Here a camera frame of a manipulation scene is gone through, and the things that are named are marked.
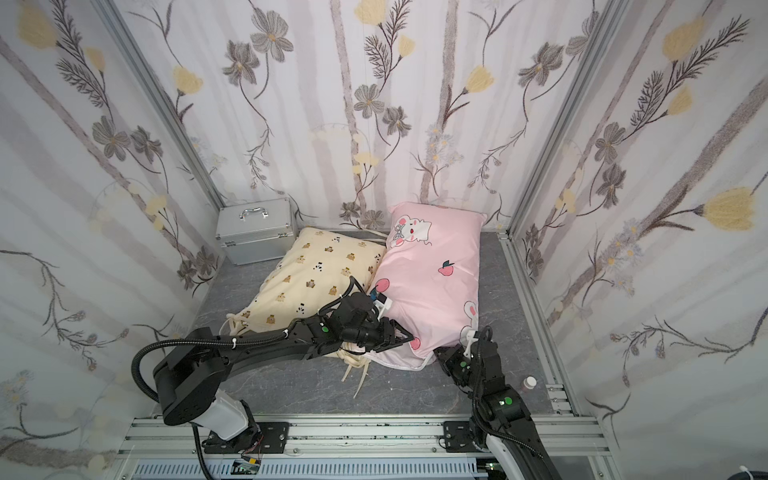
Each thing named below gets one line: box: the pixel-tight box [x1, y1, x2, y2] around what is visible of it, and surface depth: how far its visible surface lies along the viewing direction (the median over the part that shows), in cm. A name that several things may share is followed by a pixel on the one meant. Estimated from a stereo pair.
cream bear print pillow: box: [226, 227, 387, 334], surface depth 95 cm
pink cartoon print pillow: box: [364, 202, 487, 371], surface depth 95 cm
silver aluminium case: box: [215, 198, 295, 266], surface depth 106 cm
